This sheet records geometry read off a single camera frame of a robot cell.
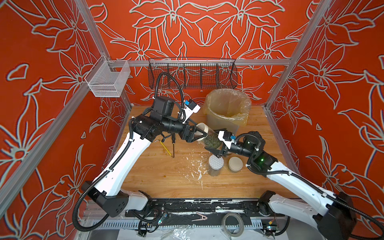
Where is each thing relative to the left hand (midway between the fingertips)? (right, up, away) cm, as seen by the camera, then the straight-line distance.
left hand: (200, 128), depth 61 cm
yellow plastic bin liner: (+21, +14, +37) cm, 45 cm away
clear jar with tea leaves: (+5, -6, +2) cm, 8 cm away
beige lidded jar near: (+21, -21, +21) cm, 36 cm away
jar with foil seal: (+9, -20, +15) cm, 27 cm away
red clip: (+2, -44, +9) cm, 45 cm away
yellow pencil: (-20, -16, +34) cm, 42 cm away
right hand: (+4, -4, +5) cm, 8 cm away
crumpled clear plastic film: (-9, -49, +6) cm, 50 cm away
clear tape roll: (+19, -44, +6) cm, 49 cm away
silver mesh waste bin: (+15, +5, +15) cm, 22 cm away
